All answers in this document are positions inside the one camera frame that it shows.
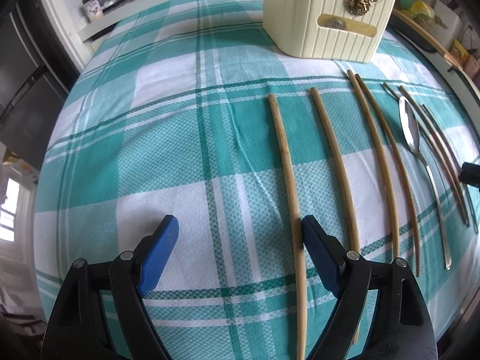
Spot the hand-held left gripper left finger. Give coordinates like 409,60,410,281
42,214,179,360

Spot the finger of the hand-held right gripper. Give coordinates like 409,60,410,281
461,162,480,188

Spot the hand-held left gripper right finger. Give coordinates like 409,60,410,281
301,215,439,360

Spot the light bamboo chopstick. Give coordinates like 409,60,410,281
268,94,307,360
310,88,361,346
347,70,400,260
355,74,421,277

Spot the stainless steel spoon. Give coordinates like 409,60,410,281
398,96,452,271

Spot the cream ribbed utensil holder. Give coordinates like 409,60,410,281
261,0,396,63

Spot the teal white checked tablecloth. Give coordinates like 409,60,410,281
34,0,480,360

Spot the yellow snack packet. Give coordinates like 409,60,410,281
450,39,473,68

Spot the wooden cutting board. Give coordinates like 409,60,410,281
392,7,466,70

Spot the window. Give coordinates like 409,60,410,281
0,176,23,242

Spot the dark grey refrigerator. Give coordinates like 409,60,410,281
0,0,81,175

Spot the spice jar with black lid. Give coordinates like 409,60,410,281
82,0,104,23

